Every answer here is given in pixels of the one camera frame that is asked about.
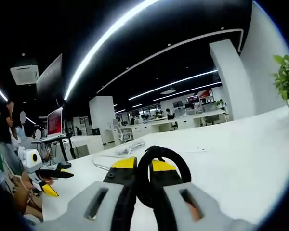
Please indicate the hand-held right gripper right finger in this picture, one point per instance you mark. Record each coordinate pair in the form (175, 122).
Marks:
(202, 216)

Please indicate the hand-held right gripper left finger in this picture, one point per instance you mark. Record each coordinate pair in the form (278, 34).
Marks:
(86, 211)

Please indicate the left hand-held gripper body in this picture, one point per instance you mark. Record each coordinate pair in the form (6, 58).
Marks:
(29, 162)

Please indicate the long ceiling light strip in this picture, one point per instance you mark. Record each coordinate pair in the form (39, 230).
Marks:
(98, 48)

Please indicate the person's left hand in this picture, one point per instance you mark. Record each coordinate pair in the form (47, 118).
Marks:
(29, 184)

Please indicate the black computer mouse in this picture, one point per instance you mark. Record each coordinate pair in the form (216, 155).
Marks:
(63, 165)

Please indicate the monitor with red screen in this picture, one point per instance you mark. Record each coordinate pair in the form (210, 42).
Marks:
(55, 121)

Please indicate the white office chair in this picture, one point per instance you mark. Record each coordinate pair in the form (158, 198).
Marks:
(122, 133)

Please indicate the ceiling air conditioner unit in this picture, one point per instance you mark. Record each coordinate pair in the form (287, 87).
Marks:
(24, 74)

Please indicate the dark hanging ceiling panel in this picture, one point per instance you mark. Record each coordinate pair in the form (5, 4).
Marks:
(50, 77)

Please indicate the row of white office desks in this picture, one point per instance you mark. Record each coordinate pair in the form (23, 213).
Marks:
(183, 120)

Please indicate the green plant in white pot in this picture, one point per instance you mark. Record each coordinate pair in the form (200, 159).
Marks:
(287, 79)

